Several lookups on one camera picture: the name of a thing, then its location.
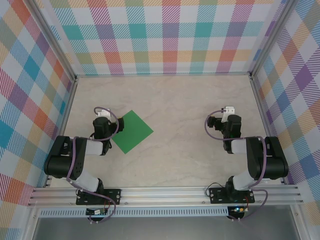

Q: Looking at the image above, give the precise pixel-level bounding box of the green square paper sheet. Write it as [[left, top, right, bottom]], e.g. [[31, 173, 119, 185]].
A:
[[109, 110, 154, 154]]

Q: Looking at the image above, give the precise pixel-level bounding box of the left small circuit board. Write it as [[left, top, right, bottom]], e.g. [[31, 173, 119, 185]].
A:
[[85, 207, 109, 216]]

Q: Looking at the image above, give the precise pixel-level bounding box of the grey metal panel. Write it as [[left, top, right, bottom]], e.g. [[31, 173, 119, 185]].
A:
[[32, 216, 301, 240]]

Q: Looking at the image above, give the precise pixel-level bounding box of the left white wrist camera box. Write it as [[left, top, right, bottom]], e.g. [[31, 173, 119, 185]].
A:
[[96, 108, 112, 118]]

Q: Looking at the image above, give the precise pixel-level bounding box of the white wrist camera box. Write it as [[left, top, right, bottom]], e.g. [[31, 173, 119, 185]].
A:
[[223, 105, 236, 123], [96, 108, 112, 118]]

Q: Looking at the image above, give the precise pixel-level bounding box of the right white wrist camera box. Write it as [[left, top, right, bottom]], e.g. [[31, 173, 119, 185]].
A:
[[223, 105, 236, 123]]

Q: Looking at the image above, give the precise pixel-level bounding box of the aluminium side floor rail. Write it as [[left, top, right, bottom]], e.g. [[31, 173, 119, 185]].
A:
[[44, 77, 79, 188], [249, 74, 288, 185]]

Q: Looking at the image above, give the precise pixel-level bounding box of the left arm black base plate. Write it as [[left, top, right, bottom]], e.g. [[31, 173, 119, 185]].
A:
[[75, 188, 123, 206]]

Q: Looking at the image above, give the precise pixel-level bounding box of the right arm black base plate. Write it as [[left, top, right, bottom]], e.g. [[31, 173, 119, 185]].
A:
[[208, 186, 256, 205]]

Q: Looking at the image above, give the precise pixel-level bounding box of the thin red black wire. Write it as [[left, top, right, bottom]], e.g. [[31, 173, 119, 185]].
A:
[[101, 194, 113, 213], [243, 193, 252, 211]]

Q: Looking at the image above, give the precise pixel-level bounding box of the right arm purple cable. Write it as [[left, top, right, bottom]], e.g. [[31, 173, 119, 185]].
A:
[[204, 107, 270, 223]]

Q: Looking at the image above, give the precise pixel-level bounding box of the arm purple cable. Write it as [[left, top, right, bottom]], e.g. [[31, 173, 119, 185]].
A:
[[66, 106, 120, 224], [204, 107, 270, 223]]

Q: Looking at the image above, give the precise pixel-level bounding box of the thin aluminium rear rail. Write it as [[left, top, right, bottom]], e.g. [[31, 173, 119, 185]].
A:
[[74, 71, 252, 79]]

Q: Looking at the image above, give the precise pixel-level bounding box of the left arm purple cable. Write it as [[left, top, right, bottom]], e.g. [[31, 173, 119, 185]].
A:
[[66, 106, 120, 224]]

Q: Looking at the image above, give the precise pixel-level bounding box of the wide aluminium mounting rail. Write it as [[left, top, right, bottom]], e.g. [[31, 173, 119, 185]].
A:
[[27, 184, 305, 207]]

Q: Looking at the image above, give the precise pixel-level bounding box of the aluminium corner post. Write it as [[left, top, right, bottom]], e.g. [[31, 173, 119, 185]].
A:
[[26, 0, 78, 83], [248, 0, 300, 81]]

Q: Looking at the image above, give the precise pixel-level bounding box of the slotted grey cable duct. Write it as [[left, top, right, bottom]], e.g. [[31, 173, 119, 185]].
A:
[[37, 206, 230, 218]]

